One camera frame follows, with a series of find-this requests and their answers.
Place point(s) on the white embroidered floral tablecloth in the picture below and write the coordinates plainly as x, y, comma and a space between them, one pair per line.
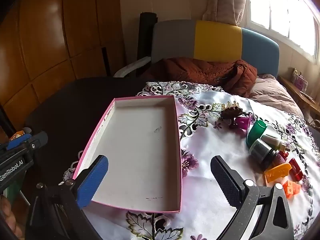
207, 155

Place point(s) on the yellow orange toy truck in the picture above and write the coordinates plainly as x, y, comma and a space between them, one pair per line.
277, 171

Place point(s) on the purple plastic toy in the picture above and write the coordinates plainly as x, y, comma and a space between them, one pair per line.
242, 122

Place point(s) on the shiny red cylindrical case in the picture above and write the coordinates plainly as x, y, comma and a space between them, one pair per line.
296, 170

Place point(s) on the rust brown quilted jacket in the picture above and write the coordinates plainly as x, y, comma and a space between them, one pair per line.
195, 70

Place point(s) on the pale pink duvet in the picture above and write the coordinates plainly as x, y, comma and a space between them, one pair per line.
272, 92

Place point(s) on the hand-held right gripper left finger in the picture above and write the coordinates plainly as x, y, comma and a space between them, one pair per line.
92, 180

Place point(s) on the white green plug-in device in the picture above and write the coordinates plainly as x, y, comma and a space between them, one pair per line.
271, 140

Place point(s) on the wooden bedside shelf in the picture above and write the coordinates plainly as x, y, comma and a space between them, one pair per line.
300, 97

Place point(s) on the bright window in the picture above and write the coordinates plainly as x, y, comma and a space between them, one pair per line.
275, 10

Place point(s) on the person's left hand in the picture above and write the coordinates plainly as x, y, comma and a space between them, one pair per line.
6, 212

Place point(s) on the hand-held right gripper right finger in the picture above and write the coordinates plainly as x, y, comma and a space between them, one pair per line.
225, 182

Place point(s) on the pink cardboard box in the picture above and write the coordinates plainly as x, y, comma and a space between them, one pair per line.
135, 142

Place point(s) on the beige curtain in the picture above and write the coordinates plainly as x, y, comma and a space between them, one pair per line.
225, 0

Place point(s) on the brown toy cake stand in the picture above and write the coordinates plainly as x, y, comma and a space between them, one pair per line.
231, 113

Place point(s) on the grey yellow blue headboard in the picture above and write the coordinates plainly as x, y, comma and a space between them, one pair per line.
217, 42

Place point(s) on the green plastic holder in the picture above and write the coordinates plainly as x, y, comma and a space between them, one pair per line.
256, 132

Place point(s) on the orange linked cubes toy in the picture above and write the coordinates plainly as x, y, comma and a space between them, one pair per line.
291, 188

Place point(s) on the small pink purple box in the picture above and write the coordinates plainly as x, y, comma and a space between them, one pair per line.
300, 80

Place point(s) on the black spool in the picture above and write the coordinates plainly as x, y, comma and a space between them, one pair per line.
260, 152

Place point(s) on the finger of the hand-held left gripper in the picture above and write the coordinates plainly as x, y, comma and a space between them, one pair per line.
37, 140
18, 141

